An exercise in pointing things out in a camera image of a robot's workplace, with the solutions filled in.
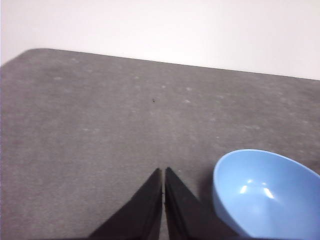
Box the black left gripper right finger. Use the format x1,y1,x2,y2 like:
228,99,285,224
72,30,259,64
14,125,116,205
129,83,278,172
163,166,238,240

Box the blue ribbed bowl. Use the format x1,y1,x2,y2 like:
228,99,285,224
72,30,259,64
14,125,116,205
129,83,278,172
212,148,320,239

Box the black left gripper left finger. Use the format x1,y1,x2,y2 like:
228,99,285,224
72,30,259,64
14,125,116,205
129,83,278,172
88,167,163,240

